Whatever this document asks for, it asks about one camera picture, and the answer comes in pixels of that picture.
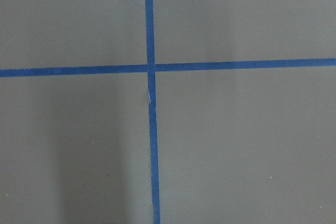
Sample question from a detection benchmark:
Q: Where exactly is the blue tape strip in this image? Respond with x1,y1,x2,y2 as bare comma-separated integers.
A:
0,58,336,78
143,0,161,224

